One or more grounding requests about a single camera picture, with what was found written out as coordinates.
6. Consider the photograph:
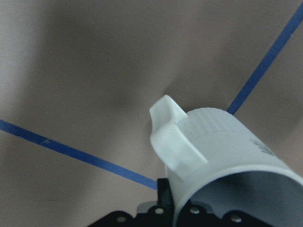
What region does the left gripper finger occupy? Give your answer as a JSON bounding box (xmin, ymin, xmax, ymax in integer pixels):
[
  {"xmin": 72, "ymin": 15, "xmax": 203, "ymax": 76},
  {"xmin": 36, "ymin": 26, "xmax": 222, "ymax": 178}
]
[{"xmin": 157, "ymin": 178, "xmax": 175, "ymax": 227}]

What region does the white HOME mug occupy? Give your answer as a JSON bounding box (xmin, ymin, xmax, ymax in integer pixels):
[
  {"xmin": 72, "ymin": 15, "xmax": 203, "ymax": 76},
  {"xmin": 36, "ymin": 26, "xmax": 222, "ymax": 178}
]
[{"xmin": 150, "ymin": 95, "xmax": 303, "ymax": 227}]

